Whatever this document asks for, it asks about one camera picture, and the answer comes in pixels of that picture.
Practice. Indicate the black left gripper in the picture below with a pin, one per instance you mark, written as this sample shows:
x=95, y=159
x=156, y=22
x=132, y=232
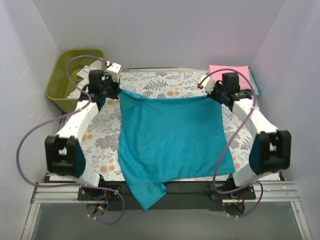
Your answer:
x=111, y=86

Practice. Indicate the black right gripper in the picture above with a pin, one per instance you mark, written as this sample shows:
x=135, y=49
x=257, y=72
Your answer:
x=216, y=92

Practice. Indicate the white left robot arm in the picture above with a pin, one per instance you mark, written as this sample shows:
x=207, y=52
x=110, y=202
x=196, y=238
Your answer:
x=64, y=155

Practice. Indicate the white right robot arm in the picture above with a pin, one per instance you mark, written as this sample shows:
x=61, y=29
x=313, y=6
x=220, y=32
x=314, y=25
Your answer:
x=271, y=149

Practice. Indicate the pink folded t shirt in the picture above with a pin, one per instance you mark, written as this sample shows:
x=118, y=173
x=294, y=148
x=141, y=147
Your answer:
x=244, y=70

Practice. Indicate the white crumpled t shirt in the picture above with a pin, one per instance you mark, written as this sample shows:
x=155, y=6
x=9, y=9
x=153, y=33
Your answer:
x=81, y=77

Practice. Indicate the light teal folded t shirt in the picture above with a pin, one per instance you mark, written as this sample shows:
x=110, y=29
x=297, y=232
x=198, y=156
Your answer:
x=253, y=83

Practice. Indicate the olive green plastic basket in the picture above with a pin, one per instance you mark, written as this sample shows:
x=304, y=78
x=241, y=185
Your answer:
x=59, y=87

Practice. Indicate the floral patterned table mat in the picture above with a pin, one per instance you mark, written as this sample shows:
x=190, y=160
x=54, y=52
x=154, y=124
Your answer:
x=100, y=141

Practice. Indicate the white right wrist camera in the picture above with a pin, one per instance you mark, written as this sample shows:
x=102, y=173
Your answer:
x=206, y=83

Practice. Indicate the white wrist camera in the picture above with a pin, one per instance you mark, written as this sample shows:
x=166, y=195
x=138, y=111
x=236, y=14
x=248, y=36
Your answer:
x=206, y=83
x=114, y=71

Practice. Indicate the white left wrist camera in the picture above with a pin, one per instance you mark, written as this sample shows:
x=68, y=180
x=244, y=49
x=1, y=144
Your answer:
x=114, y=71

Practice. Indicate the aluminium front rail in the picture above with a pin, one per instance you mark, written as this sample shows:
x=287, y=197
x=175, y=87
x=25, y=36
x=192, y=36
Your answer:
x=268, y=191

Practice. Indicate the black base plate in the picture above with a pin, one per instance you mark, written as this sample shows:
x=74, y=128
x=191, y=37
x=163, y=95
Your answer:
x=175, y=197

